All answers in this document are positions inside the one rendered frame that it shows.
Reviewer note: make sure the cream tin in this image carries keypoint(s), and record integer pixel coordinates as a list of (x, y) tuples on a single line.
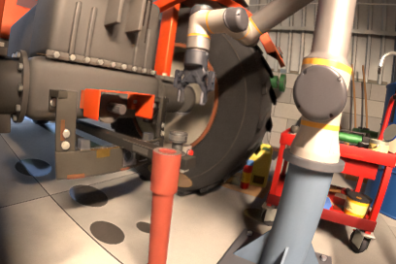
[(379, 146)]

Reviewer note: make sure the blue cloth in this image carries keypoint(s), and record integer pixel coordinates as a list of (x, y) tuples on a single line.
[(327, 203)]

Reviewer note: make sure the grey clevis hitch pin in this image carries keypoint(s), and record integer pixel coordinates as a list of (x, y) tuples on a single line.
[(178, 137)]

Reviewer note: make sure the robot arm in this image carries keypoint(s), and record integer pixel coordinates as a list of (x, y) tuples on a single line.
[(326, 90)]

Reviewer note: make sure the yellow and black tin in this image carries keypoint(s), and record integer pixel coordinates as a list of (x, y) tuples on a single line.
[(356, 204)]

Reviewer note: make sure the green pipe fitting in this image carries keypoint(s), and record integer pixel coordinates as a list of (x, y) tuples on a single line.
[(277, 82)]

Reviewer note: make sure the red tool cart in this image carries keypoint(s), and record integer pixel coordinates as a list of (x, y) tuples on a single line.
[(356, 158)]

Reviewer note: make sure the small red clip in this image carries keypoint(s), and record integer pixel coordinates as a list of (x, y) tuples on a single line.
[(191, 152)]

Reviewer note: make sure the red yellow blue can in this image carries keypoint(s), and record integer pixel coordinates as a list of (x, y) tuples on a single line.
[(246, 175)]

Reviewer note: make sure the white curved pipe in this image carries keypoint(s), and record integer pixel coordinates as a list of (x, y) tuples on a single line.
[(383, 60)]

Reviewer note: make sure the orange shaft guard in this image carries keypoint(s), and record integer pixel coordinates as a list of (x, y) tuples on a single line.
[(92, 101)]

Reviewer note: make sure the blue drum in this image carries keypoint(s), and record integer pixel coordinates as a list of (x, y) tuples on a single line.
[(389, 193)]

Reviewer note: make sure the grey and orange tractor body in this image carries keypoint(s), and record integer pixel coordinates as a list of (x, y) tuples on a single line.
[(81, 31)]

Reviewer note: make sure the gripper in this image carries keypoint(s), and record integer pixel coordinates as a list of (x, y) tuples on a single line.
[(196, 57)]

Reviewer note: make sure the green roll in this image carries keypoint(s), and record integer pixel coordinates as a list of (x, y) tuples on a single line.
[(351, 138)]

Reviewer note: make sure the brown cardboard sheet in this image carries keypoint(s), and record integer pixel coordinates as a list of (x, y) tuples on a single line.
[(237, 190)]

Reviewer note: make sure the yellow jerrycan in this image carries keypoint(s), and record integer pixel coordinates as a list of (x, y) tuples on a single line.
[(262, 167)]

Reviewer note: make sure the dark grey drawbar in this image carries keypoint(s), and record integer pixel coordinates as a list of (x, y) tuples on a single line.
[(129, 141)]

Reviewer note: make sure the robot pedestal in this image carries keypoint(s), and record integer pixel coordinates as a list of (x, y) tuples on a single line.
[(301, 206)]

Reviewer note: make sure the blue rimmed grey disc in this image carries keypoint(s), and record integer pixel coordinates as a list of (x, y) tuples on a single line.
[(390, 132)]

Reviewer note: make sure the red holder tube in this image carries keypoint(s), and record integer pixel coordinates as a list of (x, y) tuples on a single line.
[(163, 193)]

